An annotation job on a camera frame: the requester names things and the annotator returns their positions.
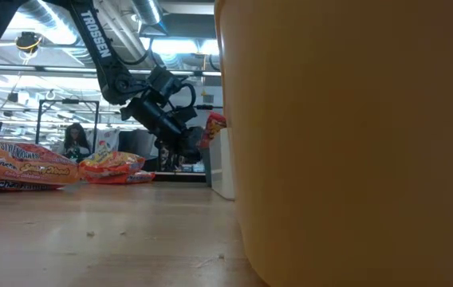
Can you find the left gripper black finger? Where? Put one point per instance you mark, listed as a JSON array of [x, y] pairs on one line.
[[190, 145]]

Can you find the red spicy noodle pack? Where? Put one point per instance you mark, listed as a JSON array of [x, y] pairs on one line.
[[23, 167], [212, 125]]

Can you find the white plastic bin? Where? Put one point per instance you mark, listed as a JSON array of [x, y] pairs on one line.
[[223, 167]]

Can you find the yellow plastic bin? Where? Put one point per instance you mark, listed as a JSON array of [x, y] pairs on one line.
[[350, 159]]

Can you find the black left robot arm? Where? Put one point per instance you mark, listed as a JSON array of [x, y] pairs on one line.
[[99, 48]]

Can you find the blue packaged goods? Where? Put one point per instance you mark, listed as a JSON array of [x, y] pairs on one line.
[[198, 168]]

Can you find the dark grey partition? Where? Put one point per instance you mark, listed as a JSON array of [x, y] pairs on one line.
[[135, 143]]

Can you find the white printed cloth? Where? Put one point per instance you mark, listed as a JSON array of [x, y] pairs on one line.
[[109, 139]]

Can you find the bright ceiling light panel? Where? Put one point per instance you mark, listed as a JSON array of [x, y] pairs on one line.
[[178, 45]]

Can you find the person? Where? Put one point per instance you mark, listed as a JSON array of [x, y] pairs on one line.
[[76, 139]]

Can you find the long ceiling tube light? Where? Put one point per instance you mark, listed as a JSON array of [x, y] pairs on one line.
[[51, 69]]

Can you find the black aluminium table frame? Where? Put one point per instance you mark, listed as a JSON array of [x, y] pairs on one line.
[[178, 176]]

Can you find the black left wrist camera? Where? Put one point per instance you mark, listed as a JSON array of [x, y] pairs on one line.
[[164, 81]]

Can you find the black metal frame stand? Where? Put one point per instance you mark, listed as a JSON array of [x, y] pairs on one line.
[[51, 101], [207, 107]]

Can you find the small silver ventilation duct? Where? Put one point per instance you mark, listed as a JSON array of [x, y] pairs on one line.
[[146, 10]]

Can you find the black hanging camera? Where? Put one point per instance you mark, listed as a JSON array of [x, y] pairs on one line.
[[13, 97]]

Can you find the large silver ventilation duct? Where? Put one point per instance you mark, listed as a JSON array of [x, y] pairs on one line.
[[37, 9]]

